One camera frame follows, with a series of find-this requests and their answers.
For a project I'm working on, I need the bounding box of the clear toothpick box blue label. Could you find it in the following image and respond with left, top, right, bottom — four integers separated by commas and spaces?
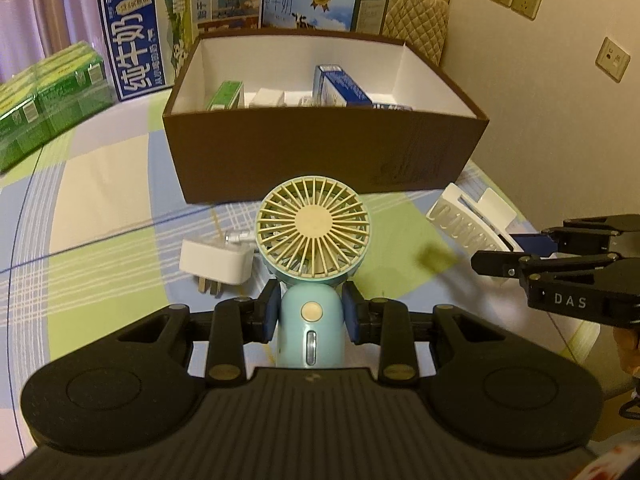
372, 103, 413, 112

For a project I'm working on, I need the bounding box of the light blue milk carton box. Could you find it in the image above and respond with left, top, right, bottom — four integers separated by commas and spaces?
262, 0, 388, 35

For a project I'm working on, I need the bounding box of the long green box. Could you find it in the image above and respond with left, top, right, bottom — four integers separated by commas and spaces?
206, 80, 244, 110

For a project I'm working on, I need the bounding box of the brown cardboard storage box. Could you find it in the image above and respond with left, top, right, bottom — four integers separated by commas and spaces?
163, 28, 488, 204

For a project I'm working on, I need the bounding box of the checkered tablecloth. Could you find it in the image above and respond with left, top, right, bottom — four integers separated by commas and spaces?
1, 92, 600, 469

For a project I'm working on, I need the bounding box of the pink curtain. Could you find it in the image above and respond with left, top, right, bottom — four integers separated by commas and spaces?
1, 0, 106, 81

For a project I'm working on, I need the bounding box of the white power plug adapter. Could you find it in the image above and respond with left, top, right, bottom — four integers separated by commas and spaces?
179, 230, 257, 297

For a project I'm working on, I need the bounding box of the green drink carton pack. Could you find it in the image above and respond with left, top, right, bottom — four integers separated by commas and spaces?
1, 41, 114, 171

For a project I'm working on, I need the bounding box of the single wall socket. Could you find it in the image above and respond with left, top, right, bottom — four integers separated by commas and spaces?
596, 37, 630, 82

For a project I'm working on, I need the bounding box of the blue medicine box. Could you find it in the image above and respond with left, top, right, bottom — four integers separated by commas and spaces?
312, 64, 372, 107

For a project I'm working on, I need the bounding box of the person's hand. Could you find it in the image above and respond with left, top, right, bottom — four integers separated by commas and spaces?
613, 327, 640, 379

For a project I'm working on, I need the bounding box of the teal handheld mini fan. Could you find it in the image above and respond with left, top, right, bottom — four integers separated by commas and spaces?
254, 176, 371, 368

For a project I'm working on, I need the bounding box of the white square charger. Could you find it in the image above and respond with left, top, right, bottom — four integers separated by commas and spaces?
248, 88, 285, 108

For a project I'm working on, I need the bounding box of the beige quilted chair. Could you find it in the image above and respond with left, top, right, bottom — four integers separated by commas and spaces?
382, 0, 449, 65

